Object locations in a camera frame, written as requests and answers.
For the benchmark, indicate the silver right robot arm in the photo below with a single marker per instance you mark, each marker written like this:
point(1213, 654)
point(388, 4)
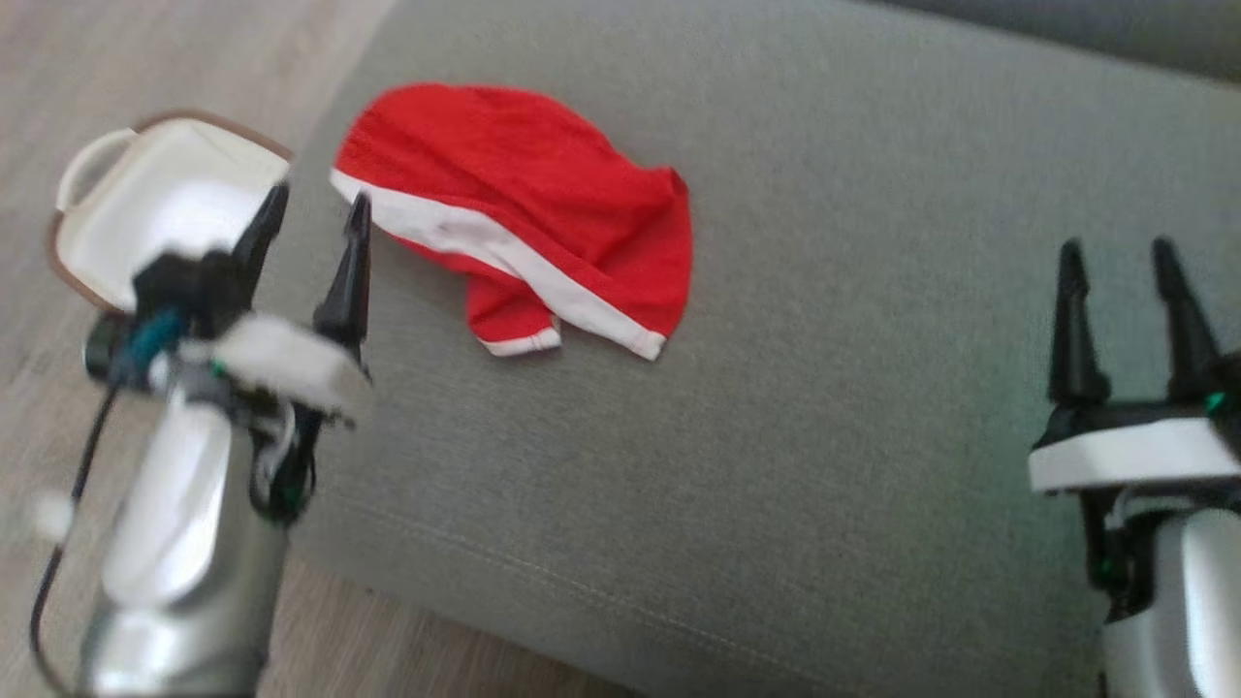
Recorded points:
point(1183, 611)

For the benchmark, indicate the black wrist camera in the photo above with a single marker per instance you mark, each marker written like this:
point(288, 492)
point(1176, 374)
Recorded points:
point(179, 301)
point(1226, 397)

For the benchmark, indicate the red shorts with white stripe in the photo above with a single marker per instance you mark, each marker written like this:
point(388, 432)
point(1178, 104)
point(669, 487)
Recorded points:
point(543, 184)

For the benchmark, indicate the grey sofa seat cushion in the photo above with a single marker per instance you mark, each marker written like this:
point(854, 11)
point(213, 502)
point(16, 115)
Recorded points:
point(776, 436)

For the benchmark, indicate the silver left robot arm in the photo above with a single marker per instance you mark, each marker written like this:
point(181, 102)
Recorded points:
point(184, 543)

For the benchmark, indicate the white laundry basket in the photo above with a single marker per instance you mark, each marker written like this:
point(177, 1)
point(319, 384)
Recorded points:
point(165, 204)

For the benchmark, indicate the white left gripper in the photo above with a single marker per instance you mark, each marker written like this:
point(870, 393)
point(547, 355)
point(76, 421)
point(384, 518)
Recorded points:
point(291, 364)

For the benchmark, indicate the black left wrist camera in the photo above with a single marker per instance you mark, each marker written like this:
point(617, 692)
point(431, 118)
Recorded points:
point(179, 301)

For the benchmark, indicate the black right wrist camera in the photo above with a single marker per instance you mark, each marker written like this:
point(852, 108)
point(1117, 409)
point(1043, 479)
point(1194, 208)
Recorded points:
point(1226, 397)

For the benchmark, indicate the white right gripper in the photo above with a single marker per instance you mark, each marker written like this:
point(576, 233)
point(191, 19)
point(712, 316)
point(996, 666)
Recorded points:
point(1125, 456)

